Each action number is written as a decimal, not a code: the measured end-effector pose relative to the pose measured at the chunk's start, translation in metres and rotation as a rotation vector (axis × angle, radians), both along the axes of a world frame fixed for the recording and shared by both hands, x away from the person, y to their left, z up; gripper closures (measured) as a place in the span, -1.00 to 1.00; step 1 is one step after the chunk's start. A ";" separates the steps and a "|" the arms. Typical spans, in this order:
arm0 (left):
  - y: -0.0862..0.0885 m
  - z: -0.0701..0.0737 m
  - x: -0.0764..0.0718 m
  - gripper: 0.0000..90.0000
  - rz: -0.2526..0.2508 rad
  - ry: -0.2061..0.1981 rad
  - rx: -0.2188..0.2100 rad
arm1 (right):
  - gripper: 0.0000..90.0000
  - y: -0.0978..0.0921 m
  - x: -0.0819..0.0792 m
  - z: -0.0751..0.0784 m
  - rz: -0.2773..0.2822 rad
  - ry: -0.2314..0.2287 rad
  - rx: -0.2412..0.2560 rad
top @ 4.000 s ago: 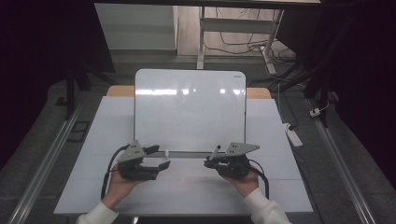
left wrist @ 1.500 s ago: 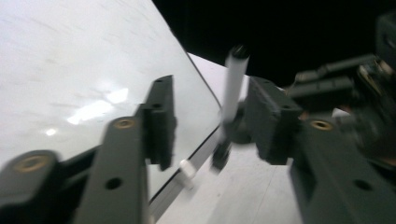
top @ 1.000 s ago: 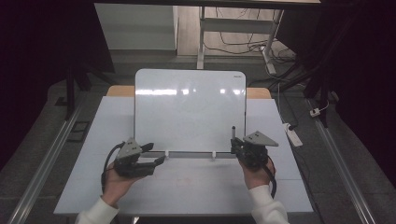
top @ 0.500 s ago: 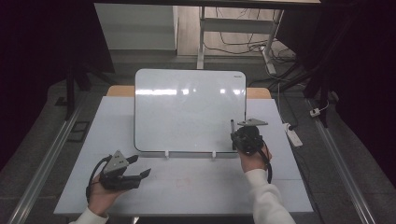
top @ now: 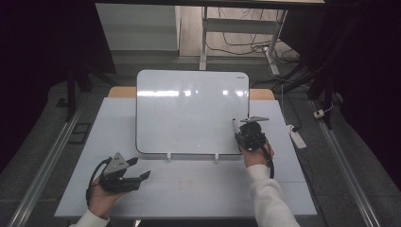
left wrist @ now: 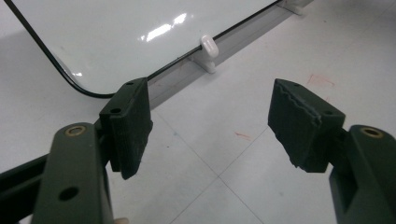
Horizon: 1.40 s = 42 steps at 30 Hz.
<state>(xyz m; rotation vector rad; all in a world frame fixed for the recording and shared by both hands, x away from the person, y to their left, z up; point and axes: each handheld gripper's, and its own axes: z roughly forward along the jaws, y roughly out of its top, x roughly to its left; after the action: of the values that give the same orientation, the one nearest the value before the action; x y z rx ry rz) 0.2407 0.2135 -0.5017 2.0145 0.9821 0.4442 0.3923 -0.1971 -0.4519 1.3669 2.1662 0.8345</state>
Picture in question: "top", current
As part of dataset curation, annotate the white metal desk frame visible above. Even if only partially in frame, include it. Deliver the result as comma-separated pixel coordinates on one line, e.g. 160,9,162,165
199,6,288,77

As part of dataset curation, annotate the white whiteboard with black rim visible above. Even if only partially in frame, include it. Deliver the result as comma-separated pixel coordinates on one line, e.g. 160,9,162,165
135,69,251,156

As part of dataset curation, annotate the person's right hand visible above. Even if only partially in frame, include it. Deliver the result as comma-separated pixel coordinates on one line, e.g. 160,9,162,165
240,143,275,168

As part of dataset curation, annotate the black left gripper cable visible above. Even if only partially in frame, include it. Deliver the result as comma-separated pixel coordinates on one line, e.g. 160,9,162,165
85,156,113,207

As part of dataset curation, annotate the white cabinet panel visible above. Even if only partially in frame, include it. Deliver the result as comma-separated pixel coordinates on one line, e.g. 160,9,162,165
95,3,181,51

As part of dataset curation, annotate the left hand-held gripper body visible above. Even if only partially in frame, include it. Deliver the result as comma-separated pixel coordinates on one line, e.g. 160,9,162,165
98,152,142,194

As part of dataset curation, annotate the metal floor rail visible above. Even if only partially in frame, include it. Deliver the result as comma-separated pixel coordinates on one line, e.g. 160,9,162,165
310,100,382,227
8,94,93,227

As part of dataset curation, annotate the tangle of black floor cables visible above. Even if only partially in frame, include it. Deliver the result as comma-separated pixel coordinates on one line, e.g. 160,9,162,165
206,8,301,64

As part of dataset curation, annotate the black metal stand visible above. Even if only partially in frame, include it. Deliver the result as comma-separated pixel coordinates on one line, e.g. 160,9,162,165
56,62,117,122
273,60,339,131

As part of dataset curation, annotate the black rectangular floor frame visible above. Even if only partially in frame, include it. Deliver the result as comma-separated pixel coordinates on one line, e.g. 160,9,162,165
67,122,93,146

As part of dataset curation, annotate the white power strip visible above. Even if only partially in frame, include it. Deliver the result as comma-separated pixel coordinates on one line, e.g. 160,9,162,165
286,124,307,149

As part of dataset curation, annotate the person's left hand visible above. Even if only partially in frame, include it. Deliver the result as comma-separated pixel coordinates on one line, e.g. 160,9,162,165
87,176,127,219

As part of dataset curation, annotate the dark curtain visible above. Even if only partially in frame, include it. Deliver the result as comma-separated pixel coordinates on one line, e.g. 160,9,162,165
0,0,116,173
280,0,401,190

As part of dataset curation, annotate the wooden table board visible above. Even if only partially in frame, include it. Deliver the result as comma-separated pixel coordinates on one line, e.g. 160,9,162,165
108,86,275,101

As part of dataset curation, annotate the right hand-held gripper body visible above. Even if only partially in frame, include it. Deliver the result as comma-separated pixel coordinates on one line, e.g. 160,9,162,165
237,115,270,152

